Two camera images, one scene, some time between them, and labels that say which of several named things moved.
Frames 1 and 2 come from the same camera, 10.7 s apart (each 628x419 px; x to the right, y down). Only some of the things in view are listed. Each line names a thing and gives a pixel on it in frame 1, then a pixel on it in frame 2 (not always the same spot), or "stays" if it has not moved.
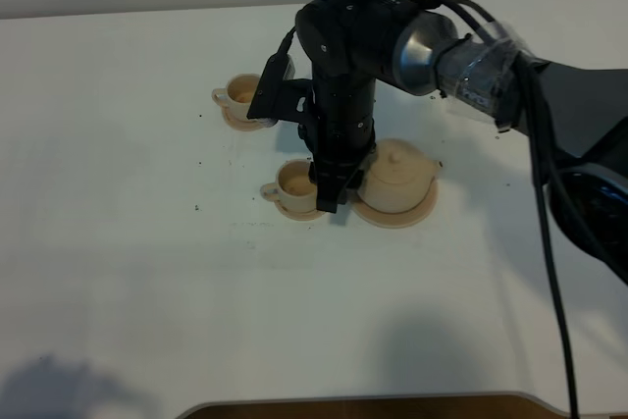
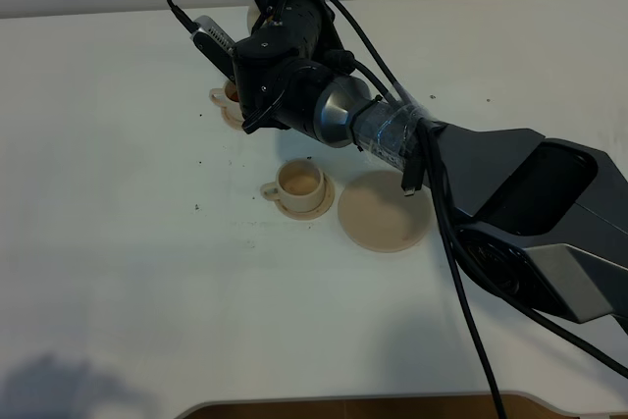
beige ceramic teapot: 399,179 -> 256,13
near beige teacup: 293,188 stays
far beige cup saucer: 244,126 stays
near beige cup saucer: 297,215 stays
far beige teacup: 238,94 stays
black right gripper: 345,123 -> 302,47
